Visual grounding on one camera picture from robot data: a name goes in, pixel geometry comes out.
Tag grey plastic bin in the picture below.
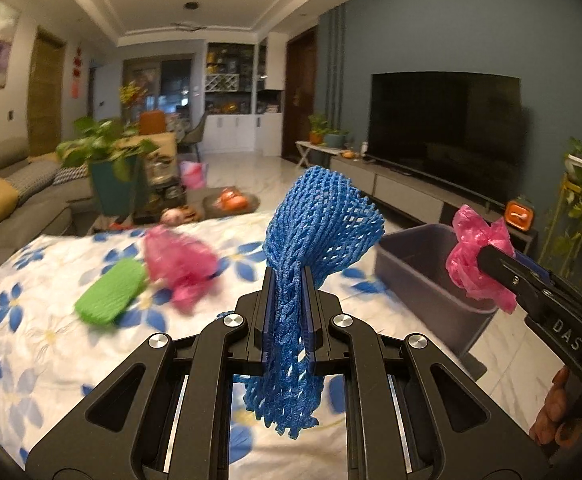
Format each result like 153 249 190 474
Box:
375 223 502 356

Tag red wall decoration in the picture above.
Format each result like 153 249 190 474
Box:
71 45 82 97

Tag blue foam fruit net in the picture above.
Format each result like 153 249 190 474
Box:
243 165 386 441

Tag large pink plastic bag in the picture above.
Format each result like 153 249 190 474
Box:
143 225 220 316

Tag grey sofa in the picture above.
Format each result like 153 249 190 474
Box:
0 137 96 256

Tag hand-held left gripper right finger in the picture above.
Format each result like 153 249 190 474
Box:
301 266 549 480

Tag patterned sofa cushion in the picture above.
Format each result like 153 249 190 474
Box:
1 160 62 196
53 165 92 186

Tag potted plant in teal pot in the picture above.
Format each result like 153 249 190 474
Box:
56 116 159 216

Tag dark wooden door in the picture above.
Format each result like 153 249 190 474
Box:
282 27 319 161

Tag orange alarm clock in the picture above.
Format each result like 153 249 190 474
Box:
505 199 536 231

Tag white display cabinet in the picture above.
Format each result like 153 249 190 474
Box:
203 40 287 153

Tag plant in orange pot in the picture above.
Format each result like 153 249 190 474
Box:
308 114 329 143

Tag green foam fruit net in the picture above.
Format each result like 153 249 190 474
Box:
74 257 148 328

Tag grey dining chair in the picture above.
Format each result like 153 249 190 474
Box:
178 112 208 153

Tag dark fruit tray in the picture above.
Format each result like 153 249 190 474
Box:
202 187 261 218

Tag orange chair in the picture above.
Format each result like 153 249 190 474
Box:
138 110 167 136

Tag light wooden door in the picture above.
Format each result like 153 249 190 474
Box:
27 30 66 156

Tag plant on tall stand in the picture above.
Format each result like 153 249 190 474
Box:
546 132 582 281

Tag person's right hand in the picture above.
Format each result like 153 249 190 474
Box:
528 365 582 447

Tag blue floral tablecloth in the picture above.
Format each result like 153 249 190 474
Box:
0 210 489 480

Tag yellow flower bouquet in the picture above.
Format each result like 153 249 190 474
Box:
119 81 149 106

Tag small pink plastic bag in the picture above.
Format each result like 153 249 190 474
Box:
445 205 518 315

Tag grey television cabinet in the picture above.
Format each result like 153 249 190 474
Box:
328 152 537 241

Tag glass jar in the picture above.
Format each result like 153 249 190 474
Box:
148 160 179 186

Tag orange fruit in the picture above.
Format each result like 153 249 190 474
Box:
216 189 248 211

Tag pink shopping bag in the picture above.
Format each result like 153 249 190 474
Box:
180 160 207 191

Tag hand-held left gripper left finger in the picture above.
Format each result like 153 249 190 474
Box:
25 266 275 480

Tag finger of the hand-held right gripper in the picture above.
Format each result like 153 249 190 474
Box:
476 245 554 313
511 252 582 311

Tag white side stand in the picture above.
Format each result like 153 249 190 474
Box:
295 140 342 168

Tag black television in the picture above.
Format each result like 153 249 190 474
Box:
368 72 522 193

